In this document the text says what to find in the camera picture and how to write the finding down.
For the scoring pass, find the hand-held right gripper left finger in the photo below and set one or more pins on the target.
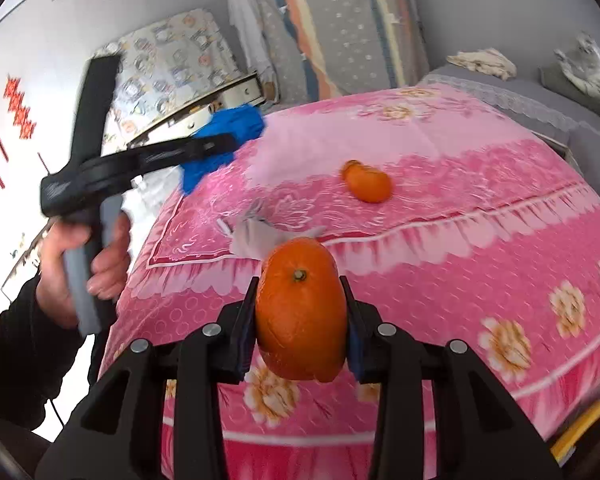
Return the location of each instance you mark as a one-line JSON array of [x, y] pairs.
[[243, 345]]

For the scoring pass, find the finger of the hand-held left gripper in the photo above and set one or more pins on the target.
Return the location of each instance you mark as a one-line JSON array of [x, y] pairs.
[[190, 150]]

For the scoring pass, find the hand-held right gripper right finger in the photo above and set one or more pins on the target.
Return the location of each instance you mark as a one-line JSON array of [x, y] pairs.
[[355, 355]]

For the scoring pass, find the blue cloth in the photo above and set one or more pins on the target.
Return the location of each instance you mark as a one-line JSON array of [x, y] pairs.
[[230, 127]]

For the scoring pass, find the large orange fruit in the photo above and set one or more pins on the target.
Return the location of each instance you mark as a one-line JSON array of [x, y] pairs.
[[300, 320]]

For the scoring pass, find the person's left forearm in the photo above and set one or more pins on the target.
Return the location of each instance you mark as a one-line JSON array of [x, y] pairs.
[[20, 360]]

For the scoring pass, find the person's left hand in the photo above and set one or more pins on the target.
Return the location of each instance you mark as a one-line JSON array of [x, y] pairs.
[[110, 265]]

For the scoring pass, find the white low cabinet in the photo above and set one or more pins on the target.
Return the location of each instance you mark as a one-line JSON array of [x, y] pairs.
[[242, 92]]

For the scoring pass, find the white straw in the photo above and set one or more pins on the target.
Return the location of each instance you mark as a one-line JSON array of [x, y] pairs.
[[225, 226]]

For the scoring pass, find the cartoon printed cloth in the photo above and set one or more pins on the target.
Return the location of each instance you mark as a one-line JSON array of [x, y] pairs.
[[180, 60]]

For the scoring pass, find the crumpled clear plastic wrapper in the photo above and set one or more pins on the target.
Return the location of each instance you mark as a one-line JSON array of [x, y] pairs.
[[260, 235]]

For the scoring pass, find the white hanging cloth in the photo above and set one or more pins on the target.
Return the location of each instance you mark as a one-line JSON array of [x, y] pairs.
[[245, 25]]

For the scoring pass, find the small tangerine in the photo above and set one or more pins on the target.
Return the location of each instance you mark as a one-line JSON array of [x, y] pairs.
[[367, 182]]

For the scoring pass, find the pink floral blanket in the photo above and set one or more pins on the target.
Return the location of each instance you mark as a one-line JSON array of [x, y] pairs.
[[480, 210]]

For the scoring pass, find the striped grey mattress cover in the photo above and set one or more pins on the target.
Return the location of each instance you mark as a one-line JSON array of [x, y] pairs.
[[340, 25]]

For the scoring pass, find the yellow plastic object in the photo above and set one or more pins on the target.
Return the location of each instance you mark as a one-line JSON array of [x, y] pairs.
[[580, 430]]

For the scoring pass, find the cream crumpled cloth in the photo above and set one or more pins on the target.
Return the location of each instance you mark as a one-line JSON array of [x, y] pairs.
[[485, 62]]

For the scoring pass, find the grey bed sheet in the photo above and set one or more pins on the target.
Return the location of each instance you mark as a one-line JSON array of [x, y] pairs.
[[530, 95]]

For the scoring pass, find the tiger plush toy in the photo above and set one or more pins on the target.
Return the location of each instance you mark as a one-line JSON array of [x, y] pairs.
[[587, 67]]

